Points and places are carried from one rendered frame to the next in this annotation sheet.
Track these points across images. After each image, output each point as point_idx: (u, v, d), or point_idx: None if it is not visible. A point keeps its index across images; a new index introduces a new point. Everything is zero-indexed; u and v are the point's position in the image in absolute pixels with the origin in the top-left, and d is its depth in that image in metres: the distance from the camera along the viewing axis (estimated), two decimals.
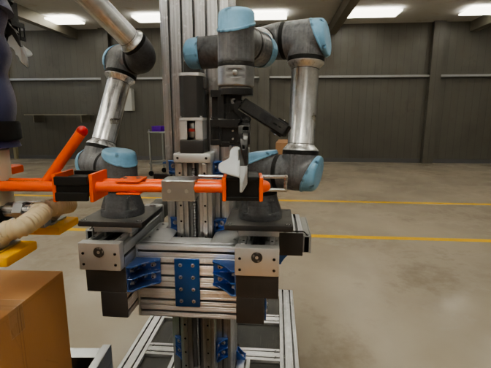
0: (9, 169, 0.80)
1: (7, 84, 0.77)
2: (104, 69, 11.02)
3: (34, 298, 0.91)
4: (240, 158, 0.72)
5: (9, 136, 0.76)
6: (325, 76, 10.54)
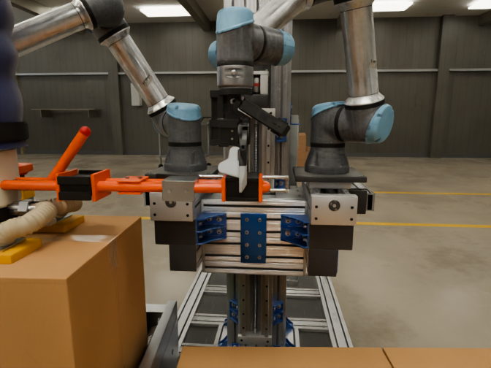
0: (16, 168, 0.83)
1: (14, 85, 0.79)
2: (111, 64, 11.01)
3: (123, 236, 0.89)
4: (240, 158, 0.72)
5: (15, 137, 0.78)
6: (333, 70, 10.53)
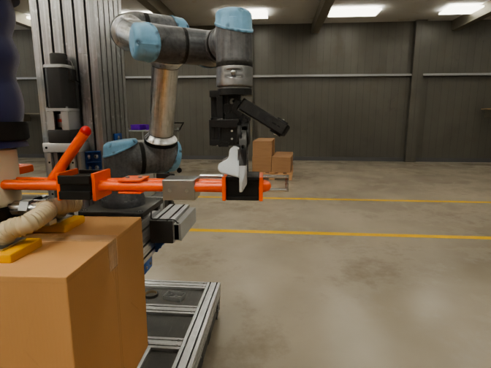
0: (17, 168, 0.83)
1: (15, 85, 0.79)
2: None
3: (124, 236, 0.89)
4: (240, 158, 0.72)
5: (16, 136, 0.78)
6: (308, 75, 10.58)
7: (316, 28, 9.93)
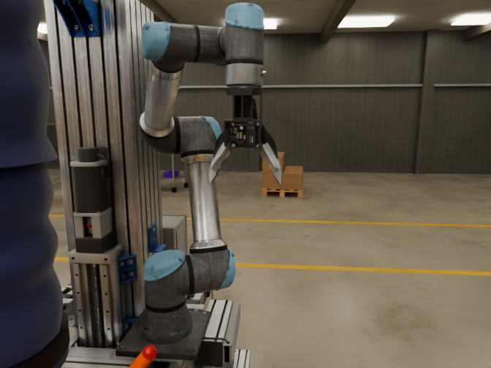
0: None
1: (54, 286, 0.59)
2: None
3: None
4: (274, 151, 0.76)
5: (56, 361, 0.58)
6: (316, 85, 10.36)
7: None
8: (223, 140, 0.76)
